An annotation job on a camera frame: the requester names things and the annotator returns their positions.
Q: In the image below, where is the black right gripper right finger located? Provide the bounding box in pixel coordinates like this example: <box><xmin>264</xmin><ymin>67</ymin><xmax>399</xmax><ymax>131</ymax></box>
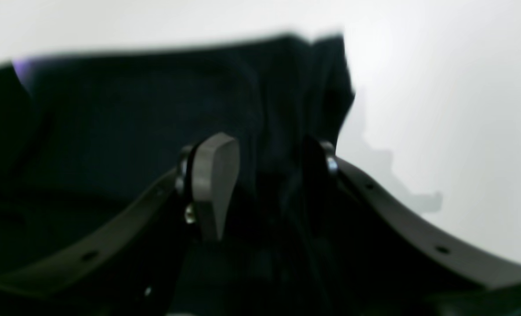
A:
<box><xmin>302</xmin><ymin>136</ymin><xmax>521</xmax><ymax>316</ymax></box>

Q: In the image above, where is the black T-shirt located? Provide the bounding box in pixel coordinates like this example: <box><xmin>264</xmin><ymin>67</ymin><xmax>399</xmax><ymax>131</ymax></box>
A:
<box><xmin>0</xmin><ymin>34</ymin><xmax>355</xmax><ymax>316</ymax></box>

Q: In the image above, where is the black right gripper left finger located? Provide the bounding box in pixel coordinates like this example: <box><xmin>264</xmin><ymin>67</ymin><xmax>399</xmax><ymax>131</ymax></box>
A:
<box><xmin>0</xmin><ymin>133</ymin><xmax>240</xmax><ymax>316</ymax></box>

